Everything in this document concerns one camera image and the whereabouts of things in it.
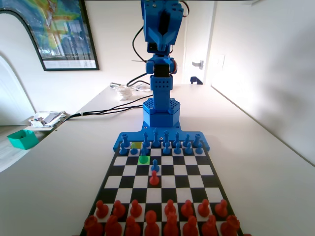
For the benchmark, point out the blue base plate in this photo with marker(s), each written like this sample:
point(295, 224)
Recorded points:
point(137, 135)

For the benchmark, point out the white door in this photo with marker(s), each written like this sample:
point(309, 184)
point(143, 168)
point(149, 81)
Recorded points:
point(197, 37)

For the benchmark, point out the red king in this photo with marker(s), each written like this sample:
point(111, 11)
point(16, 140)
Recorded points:
point(150, 223)

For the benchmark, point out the black and white chessboard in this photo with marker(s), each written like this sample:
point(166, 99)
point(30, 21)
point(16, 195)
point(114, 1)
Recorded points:
point(172, 194)

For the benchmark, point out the red queen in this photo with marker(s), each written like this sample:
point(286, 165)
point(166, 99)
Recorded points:
point(171, 226)

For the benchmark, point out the red bishop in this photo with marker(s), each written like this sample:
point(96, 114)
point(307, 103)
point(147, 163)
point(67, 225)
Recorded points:
point(133, 227)
point(190, 227)

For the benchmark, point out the green plastic bin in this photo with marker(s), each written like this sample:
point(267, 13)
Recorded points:
point(23, 142)

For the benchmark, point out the red knight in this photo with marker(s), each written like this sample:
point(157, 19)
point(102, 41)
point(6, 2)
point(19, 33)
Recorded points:
point(209, 227)
point(113, 227)

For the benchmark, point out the blue queen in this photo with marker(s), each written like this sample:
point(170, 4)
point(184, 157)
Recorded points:
point(166, 137)

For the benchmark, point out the red rook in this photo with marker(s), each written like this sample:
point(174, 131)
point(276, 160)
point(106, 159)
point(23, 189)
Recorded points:
point(93, 227)
point(230, 226)

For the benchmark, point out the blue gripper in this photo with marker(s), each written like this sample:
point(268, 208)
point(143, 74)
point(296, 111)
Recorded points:
point(161, 37)

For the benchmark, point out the blue pawn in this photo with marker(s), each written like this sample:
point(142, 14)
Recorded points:
point(177, 149)
point(166, 148)
point(122, 150)
point(133, 150)
point(154, 167)
point(188, 149)
point(198, 149)

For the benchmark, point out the blue bishop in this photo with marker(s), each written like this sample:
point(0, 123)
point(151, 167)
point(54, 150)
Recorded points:
point(146, 140)
point(177, 138)

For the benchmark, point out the cardboard box with papers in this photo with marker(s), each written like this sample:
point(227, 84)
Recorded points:
point(49, 118)

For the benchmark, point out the blue rook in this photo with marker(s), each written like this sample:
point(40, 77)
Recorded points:
point(196, 140)
point(125, 141)

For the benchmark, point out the black framed map poster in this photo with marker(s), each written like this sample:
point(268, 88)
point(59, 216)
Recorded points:
point(64, 32)

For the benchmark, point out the red pawn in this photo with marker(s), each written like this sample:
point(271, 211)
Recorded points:
point(153, 179)
point(118, 210)
point(170, 209)
point(135, 209)
point(102, 210)
point(221, 209)
point(203, 209)
point(187, 209)

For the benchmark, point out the blue king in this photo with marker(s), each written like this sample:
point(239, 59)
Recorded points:
point(155, 140)

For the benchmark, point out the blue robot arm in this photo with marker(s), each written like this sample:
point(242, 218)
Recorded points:
point(161, 103)

